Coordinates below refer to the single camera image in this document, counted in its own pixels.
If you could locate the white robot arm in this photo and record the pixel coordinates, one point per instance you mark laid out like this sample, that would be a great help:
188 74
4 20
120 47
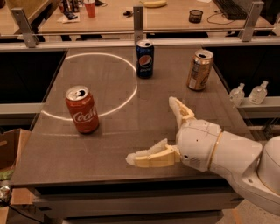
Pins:
252 169

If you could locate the blue pepsi can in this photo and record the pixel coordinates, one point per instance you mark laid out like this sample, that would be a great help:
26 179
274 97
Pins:
145 58

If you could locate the gold soda can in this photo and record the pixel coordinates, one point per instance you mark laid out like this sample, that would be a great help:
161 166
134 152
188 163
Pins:
200 69

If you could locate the right metal bracket post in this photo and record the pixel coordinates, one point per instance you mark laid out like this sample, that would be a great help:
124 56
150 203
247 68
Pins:
254 12

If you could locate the left metal bracket post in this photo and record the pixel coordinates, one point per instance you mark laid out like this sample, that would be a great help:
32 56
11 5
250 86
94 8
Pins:
29 36

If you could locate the red plastic cup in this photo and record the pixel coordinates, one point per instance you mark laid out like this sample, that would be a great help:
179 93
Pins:
90 7

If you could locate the clear sanitizer bottle left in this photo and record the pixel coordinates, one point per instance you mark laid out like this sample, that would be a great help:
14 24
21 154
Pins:
236 95

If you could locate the red coke can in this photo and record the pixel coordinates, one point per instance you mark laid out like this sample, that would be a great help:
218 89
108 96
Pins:
81 106

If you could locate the black keys on desk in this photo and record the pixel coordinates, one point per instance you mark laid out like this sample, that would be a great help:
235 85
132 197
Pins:
128 13

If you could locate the grey table drawer cabinet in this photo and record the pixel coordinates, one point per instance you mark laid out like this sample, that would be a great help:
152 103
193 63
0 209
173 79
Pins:
136 198

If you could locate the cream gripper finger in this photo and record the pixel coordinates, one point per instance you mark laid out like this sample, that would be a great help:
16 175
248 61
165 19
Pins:
159 155
181 111

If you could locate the yellow banana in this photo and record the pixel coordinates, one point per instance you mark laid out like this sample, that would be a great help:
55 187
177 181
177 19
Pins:
154 4

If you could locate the metal bracket post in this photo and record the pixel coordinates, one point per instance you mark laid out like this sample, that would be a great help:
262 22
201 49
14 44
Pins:
29 36
138 20
254 12

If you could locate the black keyboard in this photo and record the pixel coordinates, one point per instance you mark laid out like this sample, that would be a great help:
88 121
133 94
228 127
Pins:
231 10

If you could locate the cardboard box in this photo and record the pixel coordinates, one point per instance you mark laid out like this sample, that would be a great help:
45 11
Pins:
12 144

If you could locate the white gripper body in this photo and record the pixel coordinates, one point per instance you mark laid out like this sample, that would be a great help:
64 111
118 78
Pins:
198 143

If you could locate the middle metal bracket post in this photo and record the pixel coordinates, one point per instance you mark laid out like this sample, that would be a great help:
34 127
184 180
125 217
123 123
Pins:
138 20

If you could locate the clear sanitizer bottle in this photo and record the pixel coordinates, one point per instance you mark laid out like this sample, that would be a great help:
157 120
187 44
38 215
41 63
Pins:
258 93
236 95

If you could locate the clear sanitizer bottle right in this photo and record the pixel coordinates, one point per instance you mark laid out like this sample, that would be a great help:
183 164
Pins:
258 93

